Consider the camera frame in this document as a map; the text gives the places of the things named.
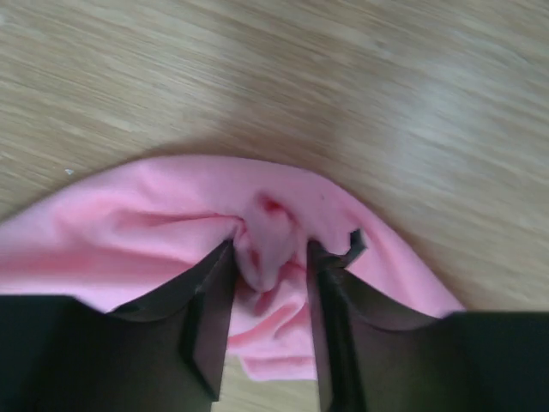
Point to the pink t-shirt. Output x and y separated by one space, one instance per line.
119 234

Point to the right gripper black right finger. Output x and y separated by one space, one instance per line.
376 354

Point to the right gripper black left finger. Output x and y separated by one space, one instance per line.
163 351

